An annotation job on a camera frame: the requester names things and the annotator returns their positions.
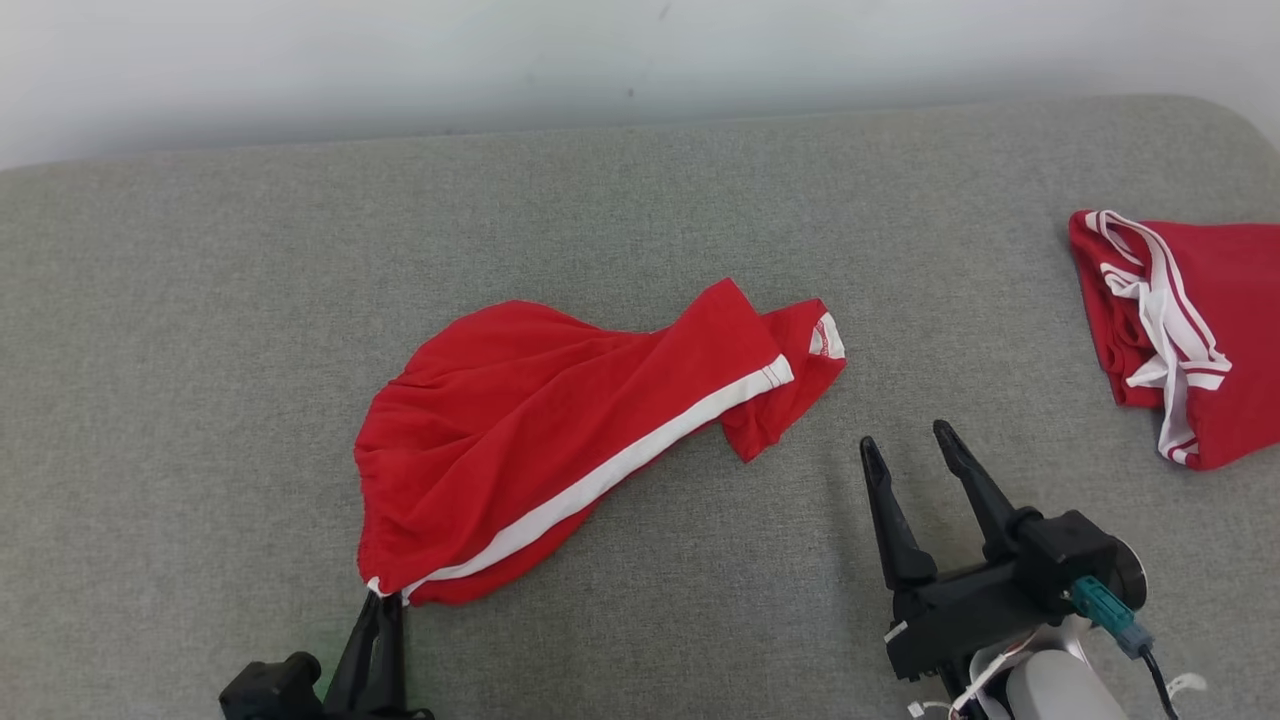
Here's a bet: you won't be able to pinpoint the black cable with teal plug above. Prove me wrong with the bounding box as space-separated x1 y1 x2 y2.
1067 577 1182 720

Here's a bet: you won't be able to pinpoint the red shorts with white stripe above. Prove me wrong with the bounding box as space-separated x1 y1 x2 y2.
353 277 849 609

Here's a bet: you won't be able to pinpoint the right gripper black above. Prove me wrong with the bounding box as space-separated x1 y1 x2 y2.
859 419 1149 682

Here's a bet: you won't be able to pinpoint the red Bulls 23 jersey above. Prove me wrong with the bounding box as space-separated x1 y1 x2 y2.
1067 209 1280 472

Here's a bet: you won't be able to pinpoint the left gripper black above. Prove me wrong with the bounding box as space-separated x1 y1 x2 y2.
315 592 437 720

